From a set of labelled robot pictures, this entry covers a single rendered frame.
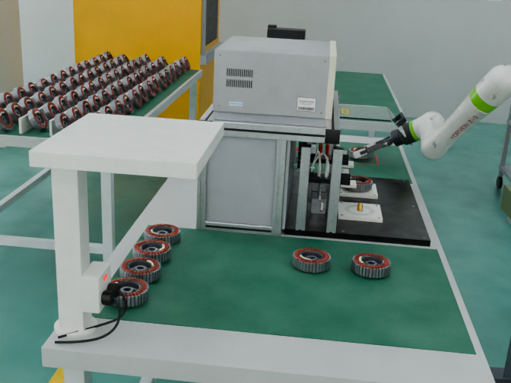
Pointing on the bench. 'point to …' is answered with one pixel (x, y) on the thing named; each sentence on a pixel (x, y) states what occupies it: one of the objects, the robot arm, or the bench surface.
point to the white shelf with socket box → (172, 133)
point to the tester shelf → (279, 125)
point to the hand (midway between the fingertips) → (362, 151)
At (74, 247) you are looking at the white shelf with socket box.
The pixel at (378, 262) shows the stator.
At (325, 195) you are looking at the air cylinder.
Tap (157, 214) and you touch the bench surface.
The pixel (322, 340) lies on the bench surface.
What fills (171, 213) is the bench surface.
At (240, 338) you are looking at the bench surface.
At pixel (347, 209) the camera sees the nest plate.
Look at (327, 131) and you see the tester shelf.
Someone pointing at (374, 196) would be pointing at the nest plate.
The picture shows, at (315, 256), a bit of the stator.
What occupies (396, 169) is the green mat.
